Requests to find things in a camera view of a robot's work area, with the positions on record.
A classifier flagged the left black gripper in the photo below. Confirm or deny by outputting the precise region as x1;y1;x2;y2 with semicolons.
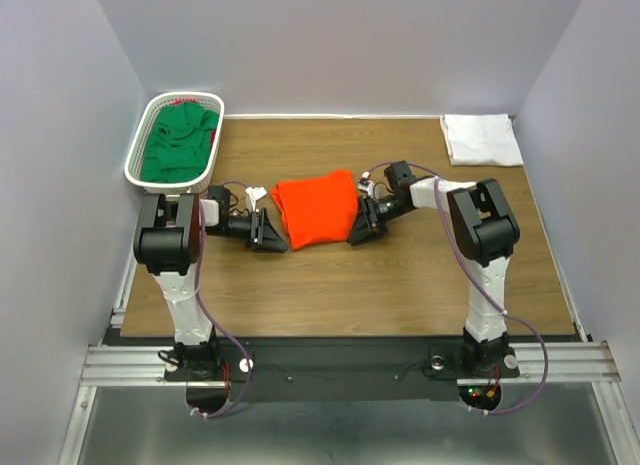
205;208;288;254

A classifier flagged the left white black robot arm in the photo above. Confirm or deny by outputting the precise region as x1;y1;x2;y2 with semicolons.
133;185;288;381

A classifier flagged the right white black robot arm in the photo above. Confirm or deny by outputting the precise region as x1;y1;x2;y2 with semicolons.
347;161;520;375

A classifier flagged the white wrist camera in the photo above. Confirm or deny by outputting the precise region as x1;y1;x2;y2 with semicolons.
357;171;379;199
245;186;267;213

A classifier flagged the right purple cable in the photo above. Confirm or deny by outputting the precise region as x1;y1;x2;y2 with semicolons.
362;160;550;417

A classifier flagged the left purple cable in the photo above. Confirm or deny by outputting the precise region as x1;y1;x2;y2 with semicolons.
187;179;256;420

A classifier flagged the white plastic laundry basket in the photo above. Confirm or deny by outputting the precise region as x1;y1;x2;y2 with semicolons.
124;92;225;195

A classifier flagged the purple cable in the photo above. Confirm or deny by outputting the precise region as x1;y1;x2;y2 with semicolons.
187;179;256;420
362;160;550;417

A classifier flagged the folded white t shirt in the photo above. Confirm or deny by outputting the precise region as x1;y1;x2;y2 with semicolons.
440;114;523;167

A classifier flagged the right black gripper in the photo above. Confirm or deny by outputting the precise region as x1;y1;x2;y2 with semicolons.
345;194;411;246

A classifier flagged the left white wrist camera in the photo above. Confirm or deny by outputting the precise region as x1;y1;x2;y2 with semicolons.
245;186;267;213

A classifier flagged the orange t shirt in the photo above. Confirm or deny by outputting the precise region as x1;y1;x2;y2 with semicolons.
271;170;358;250

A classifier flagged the aluminium frame rail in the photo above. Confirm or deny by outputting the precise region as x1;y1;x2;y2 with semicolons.
62;197;639;464

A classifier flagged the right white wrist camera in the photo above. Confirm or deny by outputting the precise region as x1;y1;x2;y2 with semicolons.
357;171;379;199

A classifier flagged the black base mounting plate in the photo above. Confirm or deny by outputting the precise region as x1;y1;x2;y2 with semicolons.
158;336;520;408

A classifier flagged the green t shirt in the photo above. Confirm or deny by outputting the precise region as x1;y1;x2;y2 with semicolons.
140;100;220;184

